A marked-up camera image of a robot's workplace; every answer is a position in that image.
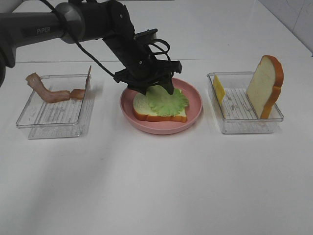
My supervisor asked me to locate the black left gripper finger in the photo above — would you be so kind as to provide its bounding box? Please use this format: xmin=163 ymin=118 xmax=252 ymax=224
xmin=127 ymin=84 xmax=149 ymax=95
xmin=160 ymin=77 xmax=174 ymax=95

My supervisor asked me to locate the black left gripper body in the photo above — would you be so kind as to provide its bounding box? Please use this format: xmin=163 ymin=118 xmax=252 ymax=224
xmin=103 ymin=29 xmax=182 ymax=87

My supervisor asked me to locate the green lettuce leaf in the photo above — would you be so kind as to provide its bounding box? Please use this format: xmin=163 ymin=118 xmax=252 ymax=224
xmin=146 ymin=85 xmax=189 ymax=117

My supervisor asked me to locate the bread slice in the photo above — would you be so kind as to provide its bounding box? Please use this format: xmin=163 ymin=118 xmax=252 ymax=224
xmin=246 ymin=55 xmax=284 ymax=119
xmin=133 ymin=93 xmax=187 ymax=122

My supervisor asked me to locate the long bacon strip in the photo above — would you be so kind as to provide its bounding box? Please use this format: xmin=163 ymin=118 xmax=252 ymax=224
xmin=26 ymin=73 xmax=70 ymax=103

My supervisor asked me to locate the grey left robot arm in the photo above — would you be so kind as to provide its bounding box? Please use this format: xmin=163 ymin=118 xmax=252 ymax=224
xmin=0 ymin=0 xmax=182 ymax=94

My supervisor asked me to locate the pink round plate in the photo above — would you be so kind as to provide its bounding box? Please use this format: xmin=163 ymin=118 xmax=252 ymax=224
xmin=120 ymin=78 xmax=202 ymax=135

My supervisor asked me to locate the yellow cheese slice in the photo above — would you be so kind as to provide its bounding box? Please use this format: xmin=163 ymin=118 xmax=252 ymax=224
xmin=213 ymin=75 xmax=225 ymax=105

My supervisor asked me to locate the right clear plastic tray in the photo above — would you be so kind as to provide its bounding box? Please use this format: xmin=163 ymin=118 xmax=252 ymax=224
xmin=207 ymin=71 xmax=284 ymax=134

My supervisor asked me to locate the clear plastic tray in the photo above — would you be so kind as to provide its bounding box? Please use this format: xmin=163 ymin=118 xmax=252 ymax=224
xmin=16 ymin=74 xmax=94 ymax=140
xmin=207 ymin=71 xmax=284 ymax=134

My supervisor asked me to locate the left clear plastic tray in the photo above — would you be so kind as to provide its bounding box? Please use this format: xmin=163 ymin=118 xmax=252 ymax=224
xmin=16 ymin=74 xmax=94 ymax=140

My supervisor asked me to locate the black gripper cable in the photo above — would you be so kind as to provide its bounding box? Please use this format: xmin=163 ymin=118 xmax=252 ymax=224
xmin=40 ymin=0 xmax=172 ymax=80

